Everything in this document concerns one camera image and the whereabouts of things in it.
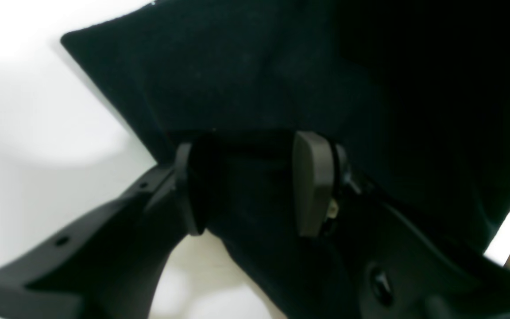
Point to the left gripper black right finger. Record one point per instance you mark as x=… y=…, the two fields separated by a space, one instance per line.
x=319 y=167

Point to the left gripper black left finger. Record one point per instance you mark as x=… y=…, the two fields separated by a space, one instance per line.
x=195 y=170

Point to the black printed t-shirt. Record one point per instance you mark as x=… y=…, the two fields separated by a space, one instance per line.
x=417 y=91

